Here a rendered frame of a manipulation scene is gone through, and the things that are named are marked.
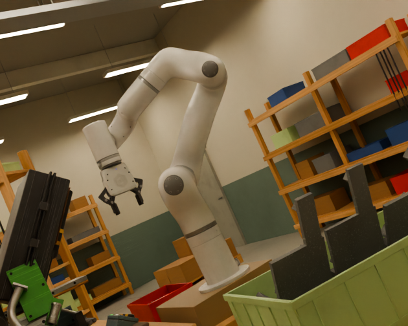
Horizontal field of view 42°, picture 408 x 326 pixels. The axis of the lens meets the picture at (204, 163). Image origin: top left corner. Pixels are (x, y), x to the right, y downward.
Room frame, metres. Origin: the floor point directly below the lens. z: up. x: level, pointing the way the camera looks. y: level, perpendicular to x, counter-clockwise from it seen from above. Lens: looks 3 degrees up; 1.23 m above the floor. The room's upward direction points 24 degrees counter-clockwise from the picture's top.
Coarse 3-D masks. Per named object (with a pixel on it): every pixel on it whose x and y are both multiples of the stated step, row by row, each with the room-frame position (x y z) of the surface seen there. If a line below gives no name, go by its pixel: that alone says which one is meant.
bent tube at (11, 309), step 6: (18, 288) 1.95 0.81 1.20; (24, 288) 1.97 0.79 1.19; (12, 294) 1.94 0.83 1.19; (18, 294) 1.94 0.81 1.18; (12, 300) 1.93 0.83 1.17; (18, 300) 1.94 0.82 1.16; (12, 306) 1.92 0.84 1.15; (12, 312) 1.91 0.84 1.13; (12, 318) 1.90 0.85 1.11; (12, 324) 1.89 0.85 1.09; (18, 324) 1.90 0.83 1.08
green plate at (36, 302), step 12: (24, 264) 2.03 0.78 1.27; (36, 264) 2.04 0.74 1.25; (12, 276) 1.99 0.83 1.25; (24, 276) 2.01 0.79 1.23; (36, 276) 2.02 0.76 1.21; (36, 288) 2.00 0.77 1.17; (48, 288) 2.02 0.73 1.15; (24, 300) 1.97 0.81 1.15; (36, 300) 1.99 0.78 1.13; (48, 300) 2.00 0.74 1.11; (24, 312) 1.96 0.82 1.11; (36, 312) 1.97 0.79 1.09
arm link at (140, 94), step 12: (132, 84) 1.79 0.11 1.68; (144, 84) 1.77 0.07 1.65; (132, 96) 1.78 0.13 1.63; (144, 96) 1.78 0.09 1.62; (120, 108) 1.79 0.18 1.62; (132, 108) 1.78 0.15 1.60; (144, 108) 1.81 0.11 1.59; (120, 120) 1.87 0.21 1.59; (132, 120) 1.83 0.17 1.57; (120, 132) 1.90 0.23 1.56; (120, 144) 1.92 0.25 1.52
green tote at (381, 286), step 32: (384, 256) 1.19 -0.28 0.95; (256, 288) 1.51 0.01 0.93; (320, 288) 1.13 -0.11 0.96; (352, 288) 1.16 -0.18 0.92; (384, 288) 1.18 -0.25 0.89; (256, 320) 1.33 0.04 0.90; (288, 320) 1.14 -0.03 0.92; (320, 320) 1.12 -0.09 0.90; (352, 320) 1.15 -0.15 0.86; (384, 320) 1.17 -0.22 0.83
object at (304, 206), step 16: (304, 208) 1.21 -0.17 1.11; (304, 224) 1.22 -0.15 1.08; (304, 240) 1.24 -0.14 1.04; (320, 240) 1.25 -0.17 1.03; (288, 256) 1.22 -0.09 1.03; (304, 256) 1.24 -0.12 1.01; (320, 256) 1.27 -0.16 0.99; (272, 272) 1.22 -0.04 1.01; (288, 272) 1.23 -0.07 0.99; (304, 272) 1.26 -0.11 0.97; (320, 272) 1.28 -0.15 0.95; (288, 288) 1.24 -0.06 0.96; (304, 288) 1.27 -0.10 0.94
